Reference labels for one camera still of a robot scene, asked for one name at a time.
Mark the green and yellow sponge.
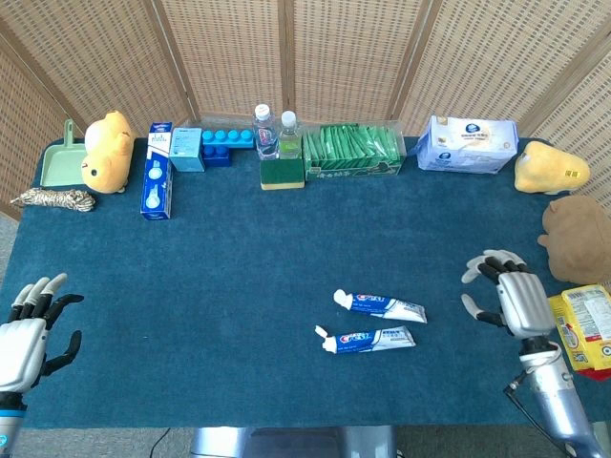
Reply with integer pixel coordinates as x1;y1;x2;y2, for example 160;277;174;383
260;157;306;191

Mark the small light blue carton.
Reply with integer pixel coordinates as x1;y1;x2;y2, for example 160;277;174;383
169;126;206;173

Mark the green packets box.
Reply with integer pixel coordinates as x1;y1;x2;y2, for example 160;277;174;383
302;121;409;182

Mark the white tissue pack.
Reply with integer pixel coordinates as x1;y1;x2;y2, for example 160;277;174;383
413;114;519;176

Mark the yellow chick plush toy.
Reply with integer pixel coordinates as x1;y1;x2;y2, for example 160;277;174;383
79;110;136;195

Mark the blue white Crest toothpaste tube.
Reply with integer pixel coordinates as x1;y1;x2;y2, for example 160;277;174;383
313;324;416;355
332;288;428;324

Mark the green drink bottle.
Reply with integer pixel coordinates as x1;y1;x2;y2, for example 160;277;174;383
278;110;304;160

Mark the long blue toothpaste box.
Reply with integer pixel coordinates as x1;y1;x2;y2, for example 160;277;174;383
139;121;174;221

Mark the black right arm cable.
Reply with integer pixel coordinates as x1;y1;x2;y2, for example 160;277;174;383
504;343;581;458

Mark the green plastic dustpan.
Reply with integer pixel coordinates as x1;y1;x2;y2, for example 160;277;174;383
39;118;90;188

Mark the long light blue toy brick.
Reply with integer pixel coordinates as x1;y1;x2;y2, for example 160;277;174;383
200;128;256;150

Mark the brown plush toy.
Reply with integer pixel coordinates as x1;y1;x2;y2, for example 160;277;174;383
537;195;611;285

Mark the blue table carpet mat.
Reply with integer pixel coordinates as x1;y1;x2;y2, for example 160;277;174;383
0;136;611;429

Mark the wicker folding screen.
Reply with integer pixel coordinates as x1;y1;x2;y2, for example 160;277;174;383
0;0;611;225

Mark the dark blue toy brick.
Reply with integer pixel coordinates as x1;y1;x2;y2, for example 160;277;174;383
202;145;234;168

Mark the coiled beige rope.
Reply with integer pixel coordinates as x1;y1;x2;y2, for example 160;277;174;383
10;187;96;214

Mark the yellow plush with tag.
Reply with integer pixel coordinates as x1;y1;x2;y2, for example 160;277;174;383
514;140;592;196

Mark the clear bottle with pink label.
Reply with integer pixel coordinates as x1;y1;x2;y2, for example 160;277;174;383
252;103;281;161

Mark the yellow snack bag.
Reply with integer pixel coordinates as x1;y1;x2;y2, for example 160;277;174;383
546;283;611;383

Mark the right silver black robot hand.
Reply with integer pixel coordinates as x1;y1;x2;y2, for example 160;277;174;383
460;249;558;341

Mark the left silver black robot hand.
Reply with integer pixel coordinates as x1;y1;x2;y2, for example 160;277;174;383
0;272;86;395

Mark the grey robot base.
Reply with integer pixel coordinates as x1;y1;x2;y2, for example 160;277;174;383
190;426;397;458

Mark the black floor cable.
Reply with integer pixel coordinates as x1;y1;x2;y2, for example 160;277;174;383
151;427;172;458

